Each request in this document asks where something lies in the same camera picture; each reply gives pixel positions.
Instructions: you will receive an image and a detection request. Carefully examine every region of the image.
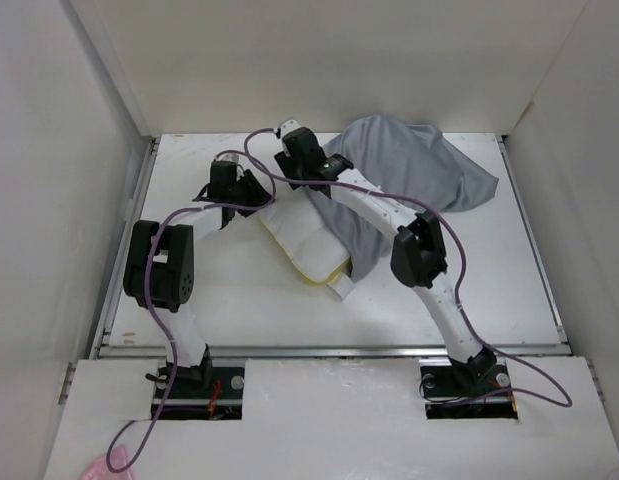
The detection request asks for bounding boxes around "white pillow with yellow edge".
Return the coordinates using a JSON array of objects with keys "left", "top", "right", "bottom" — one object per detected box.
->
[{"left": 258, "top": 192, "right": 354, "bottom": 301}]

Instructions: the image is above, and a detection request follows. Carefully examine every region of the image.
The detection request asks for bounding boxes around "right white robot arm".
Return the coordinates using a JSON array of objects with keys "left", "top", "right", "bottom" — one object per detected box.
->
[{"left": 275, "top": 120, "right": 496, "bottom": 397}]

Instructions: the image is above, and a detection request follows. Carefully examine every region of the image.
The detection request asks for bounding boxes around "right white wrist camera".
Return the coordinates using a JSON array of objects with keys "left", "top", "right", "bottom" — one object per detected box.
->
[{"left": 276, "top": 119, "right": 302, "bottom": 139}]

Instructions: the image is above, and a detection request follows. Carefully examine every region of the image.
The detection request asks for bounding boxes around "grey pillowcase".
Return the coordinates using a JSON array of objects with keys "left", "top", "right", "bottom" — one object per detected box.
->
[{"left": 306, "top": 114, "right": 499, "bottom": 282}]

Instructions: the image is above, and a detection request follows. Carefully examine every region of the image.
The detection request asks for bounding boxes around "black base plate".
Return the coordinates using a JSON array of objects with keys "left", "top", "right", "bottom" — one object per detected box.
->
[
  {"left": 419, "top": 359, "right": 518, "bottom": 420},
  {"left": 145, "top": 366, "right": 245, "bottom": 421}
]

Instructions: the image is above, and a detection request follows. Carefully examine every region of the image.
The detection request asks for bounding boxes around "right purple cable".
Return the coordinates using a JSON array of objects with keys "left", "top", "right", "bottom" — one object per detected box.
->
[{"left": 243, "top": 127, "right": 574, "bottom": 407}]

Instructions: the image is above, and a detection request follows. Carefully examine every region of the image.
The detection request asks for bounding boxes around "pink plastic bag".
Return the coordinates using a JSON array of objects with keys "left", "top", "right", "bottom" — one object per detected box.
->
[{"left": 82, "top": 444, "right": 135, "bottom": 480}]

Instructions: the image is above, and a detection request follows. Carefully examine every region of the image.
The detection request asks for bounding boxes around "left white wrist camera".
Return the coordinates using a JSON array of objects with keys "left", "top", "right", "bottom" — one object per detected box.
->
[{"left": 214, "top": 152, "right": 240, "bottom": 164}]

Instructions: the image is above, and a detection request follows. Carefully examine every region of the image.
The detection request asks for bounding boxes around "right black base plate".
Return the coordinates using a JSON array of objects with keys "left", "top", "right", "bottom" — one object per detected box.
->
[{"left": 419, "top": 359, "right": 518, "bottom": 420}]

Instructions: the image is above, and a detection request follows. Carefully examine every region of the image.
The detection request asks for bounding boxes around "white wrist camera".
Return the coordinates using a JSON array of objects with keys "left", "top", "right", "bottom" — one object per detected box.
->
[
  {"left": 214, "top": 152, "right": 240, "bottom": 164},
  {"left": 276, "top": 119, "right": 302, "bottom": 139}
]

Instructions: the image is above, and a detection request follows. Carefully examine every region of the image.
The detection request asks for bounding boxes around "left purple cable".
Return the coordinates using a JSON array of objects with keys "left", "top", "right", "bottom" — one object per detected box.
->
[{"left": 106, "top": 152, "right": 278, "bottom": 473}]

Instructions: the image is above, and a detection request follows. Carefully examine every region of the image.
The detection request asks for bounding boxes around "purple cable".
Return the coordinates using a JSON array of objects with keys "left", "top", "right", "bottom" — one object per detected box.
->
[
  {"left": 243, "top": 127, "right": 574, "bottom": 407},
  {"left": 106, "top": 152, "right": 278, "bottom": 473}
]

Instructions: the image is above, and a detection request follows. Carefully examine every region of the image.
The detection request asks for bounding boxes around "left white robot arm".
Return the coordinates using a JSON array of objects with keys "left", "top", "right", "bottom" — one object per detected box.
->
[{"left": 123, "top": 160, "right": 274, "bottom": 397}]

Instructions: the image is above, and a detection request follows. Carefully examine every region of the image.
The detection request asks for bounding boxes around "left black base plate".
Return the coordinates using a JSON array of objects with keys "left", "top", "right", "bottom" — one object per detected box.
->
[{"left": 145, "top": 366, "right": 245, "bottom": 421}]

